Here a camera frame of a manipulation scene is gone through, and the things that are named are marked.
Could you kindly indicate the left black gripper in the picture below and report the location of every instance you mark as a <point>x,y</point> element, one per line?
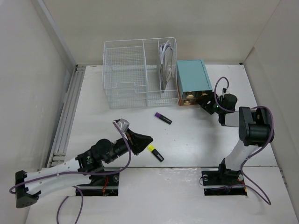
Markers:
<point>138,142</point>

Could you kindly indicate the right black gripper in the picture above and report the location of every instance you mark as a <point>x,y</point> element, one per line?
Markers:
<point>202,101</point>

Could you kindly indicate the yellow highlighter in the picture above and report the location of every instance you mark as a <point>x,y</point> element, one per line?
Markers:
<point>154,151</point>

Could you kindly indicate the purple highlighter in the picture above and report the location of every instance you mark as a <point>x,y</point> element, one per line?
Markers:
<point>163,118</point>

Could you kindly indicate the grey setup guide booklet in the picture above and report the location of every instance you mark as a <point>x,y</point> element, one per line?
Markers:
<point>166,67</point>

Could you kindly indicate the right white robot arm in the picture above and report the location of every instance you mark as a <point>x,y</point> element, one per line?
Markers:
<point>255,129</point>

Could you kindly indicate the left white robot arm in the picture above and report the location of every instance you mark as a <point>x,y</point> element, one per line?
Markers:
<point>80,170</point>

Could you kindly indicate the teal wooden drawer box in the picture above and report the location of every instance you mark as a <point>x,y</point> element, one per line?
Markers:
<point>193,81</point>

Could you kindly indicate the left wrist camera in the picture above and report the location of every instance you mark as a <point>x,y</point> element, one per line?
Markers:
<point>122,124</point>

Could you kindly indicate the white wire desk organizer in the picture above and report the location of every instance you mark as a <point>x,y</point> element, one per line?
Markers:
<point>131,74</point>

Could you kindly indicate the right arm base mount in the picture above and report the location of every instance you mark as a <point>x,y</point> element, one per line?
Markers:
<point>219,182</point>

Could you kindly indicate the aluminium rail frame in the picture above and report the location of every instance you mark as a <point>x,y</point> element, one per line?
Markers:
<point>58,148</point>

